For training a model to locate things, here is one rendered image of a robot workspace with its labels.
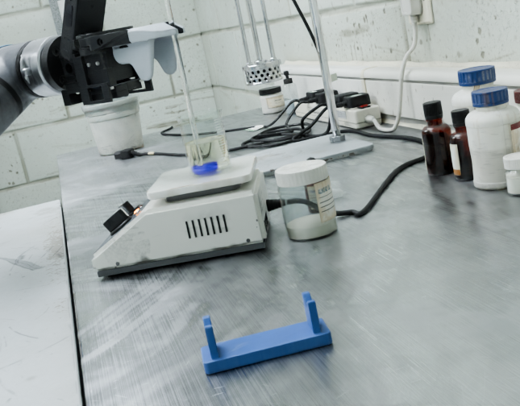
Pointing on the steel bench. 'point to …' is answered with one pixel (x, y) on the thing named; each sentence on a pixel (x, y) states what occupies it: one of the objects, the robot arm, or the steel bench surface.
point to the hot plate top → (168, 180)
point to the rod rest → (265, 341)
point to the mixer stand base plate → (291, 154)
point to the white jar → (272, 100)
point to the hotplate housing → (191, 228)
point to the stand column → (325, 73)
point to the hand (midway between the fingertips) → (170, 25)
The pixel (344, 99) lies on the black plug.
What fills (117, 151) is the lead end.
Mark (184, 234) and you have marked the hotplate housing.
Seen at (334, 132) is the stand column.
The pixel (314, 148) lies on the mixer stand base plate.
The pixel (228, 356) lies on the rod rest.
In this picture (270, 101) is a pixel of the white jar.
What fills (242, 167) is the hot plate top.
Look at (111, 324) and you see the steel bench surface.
